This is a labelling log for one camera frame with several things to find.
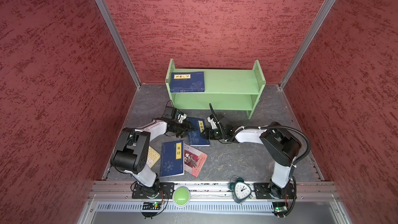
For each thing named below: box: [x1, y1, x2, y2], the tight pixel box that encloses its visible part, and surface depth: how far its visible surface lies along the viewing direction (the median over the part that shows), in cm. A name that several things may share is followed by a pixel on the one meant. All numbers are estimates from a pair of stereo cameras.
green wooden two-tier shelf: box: [165, 58, 266, 120], surface depth 90 cm
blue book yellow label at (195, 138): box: [187, 117, 210, 147], surface depth 90 cm
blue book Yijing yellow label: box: [160, 140, 185, 178], surface depth 84 cm
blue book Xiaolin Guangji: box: [169, 71, 205, 93], surface depth 83 cm
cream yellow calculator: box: [146, 145, 161, 169], surface depth 85 cm
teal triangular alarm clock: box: [229, 175, 253, 204], surface depth 73 cm
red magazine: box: [183, 143, 208, 178], surface depth 85 cm
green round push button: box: [172, 186, 192, 208], surface depth 72 cm
